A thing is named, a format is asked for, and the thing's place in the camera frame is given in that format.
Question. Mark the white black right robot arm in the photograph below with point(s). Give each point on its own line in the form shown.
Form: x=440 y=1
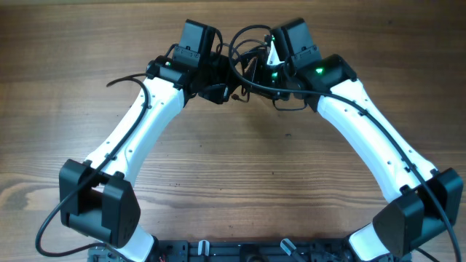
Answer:
x=422 y=201

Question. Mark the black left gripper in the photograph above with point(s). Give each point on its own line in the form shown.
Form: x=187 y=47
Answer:
x=220 y=94

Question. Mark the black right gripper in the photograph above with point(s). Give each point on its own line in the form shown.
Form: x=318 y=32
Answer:
x=257 y=70

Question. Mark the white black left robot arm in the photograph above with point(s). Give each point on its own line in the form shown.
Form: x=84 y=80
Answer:
x=97 y=195

